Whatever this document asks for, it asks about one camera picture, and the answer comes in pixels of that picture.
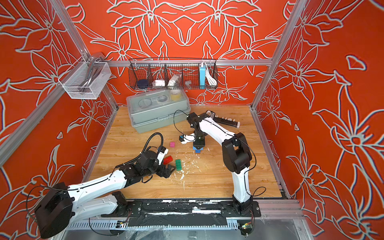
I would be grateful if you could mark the blue square lego brick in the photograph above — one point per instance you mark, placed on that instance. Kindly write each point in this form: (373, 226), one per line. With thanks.
(198, 151)

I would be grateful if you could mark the white slotted cable duct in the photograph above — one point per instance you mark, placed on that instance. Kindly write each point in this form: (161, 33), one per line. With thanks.
(119, 226)

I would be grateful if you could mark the clear plastic wall bin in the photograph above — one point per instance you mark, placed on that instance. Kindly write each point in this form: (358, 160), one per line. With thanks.
(74, 79)

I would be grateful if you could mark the grey green plastic toolbox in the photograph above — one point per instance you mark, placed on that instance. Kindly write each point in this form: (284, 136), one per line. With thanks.
(154, 109)

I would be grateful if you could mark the red long lego brick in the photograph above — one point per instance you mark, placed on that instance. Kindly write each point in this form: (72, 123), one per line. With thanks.
(167, 160)

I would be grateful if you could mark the yellow tape roll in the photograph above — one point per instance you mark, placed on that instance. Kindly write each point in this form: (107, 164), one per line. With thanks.
(175, 94)

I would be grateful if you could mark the dark brown bit holder case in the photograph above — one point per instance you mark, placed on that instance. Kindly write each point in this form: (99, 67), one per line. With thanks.
(224, 121)

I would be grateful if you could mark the white box in basket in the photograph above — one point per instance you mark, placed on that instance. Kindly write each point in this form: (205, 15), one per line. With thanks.
(159, 83)

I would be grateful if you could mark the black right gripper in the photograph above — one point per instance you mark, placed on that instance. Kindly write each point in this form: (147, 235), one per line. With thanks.
(198, 145)

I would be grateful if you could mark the light blue box in basket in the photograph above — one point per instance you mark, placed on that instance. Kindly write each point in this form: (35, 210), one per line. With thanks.
(202, 76)

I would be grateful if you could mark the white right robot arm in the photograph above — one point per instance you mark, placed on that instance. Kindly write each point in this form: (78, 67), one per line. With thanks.
(236, 154)

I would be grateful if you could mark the dark round tin in basket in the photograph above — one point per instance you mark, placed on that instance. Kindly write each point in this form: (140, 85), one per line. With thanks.
(143, 84)

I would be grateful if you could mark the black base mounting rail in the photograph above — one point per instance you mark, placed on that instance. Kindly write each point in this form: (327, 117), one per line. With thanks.
(180, 212)

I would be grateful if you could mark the black wire wall basket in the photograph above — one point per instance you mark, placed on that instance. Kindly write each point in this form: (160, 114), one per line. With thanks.
(173, 74)

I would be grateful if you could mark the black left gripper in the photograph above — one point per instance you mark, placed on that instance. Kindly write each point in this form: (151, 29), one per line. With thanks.
(162, 174)

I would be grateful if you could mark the green long lego brick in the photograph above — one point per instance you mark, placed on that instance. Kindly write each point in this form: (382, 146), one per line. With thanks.
(178, 164)

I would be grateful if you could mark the clear bag in basket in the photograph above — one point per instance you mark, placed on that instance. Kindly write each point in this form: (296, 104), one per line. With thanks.
(174, 82)

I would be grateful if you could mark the metal tool in bin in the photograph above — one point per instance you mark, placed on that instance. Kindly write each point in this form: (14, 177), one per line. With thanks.
(93, 71)

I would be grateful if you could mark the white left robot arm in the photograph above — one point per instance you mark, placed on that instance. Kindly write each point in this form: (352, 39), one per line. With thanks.
(64, 205)

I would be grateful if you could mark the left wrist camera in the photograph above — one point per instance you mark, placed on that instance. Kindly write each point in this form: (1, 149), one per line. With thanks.
(162, 152)

